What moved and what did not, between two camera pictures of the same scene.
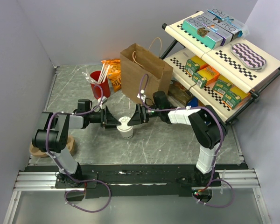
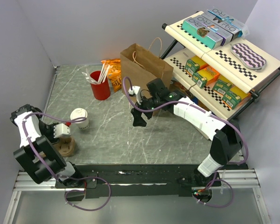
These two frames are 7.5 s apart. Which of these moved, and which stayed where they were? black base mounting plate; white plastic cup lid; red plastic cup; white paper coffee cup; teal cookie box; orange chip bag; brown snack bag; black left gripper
Moved: white paper coffee cup; white plastic cup lid; black left gripper
Stayed: black base mounting plate; teal cookie box; brown snack bag; red plastic cup; orange chip bag
